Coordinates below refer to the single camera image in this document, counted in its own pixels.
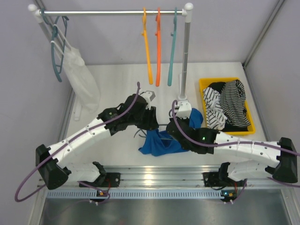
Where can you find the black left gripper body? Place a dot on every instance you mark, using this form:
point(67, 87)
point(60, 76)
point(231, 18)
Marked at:
point(150, 117)

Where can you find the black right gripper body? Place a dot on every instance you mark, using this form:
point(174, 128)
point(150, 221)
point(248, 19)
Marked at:
point(187, 121)

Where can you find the blue tank top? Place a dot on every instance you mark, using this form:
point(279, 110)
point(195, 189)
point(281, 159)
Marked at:
point(158, 143)

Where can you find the dark blue-grey hanger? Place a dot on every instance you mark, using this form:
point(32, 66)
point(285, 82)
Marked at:
point(140, 133)

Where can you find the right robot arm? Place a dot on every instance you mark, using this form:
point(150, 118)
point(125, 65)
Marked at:
point(276, 161)

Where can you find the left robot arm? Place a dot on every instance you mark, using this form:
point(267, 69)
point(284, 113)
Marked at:
point(56, 162)

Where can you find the yellow hanger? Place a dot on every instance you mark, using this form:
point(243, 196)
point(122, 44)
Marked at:
point(147, 49)

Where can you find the white garment on hanger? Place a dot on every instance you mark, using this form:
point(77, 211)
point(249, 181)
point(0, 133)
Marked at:
point(81, 79)

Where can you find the teal hanger right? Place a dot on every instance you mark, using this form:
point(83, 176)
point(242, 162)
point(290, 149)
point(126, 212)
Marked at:
point(174, 34)

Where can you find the orange hanger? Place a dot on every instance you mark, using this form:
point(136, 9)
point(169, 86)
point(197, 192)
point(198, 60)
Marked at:
point(158, 35)

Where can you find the teal hanger with garment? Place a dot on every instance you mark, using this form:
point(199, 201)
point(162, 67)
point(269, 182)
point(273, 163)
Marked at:
point(58, 43)

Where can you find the black garment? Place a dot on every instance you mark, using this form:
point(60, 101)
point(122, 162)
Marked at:
point(218, 86)

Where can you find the silver clothes rack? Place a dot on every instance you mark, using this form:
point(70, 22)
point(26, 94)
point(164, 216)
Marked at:
point(185, 12)

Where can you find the corner metal profile left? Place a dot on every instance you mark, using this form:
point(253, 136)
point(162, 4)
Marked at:
point(37, 210)

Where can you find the corner metal profile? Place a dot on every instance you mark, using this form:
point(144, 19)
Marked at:
point(37, 210)
point(263, 33)

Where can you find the corner metal profile right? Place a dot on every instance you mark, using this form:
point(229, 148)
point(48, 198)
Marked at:
point(263, 33)

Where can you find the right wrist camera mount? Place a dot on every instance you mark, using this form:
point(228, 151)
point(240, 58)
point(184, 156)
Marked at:
point(183, 109)

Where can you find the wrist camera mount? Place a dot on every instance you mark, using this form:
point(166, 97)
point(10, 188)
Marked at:
point(183, 109)
point(148, 96)

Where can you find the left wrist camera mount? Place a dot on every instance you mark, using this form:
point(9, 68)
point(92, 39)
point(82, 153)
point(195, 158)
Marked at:
point(148, 96)

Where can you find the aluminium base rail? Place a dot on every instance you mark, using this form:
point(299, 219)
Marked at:
point(154, 182)

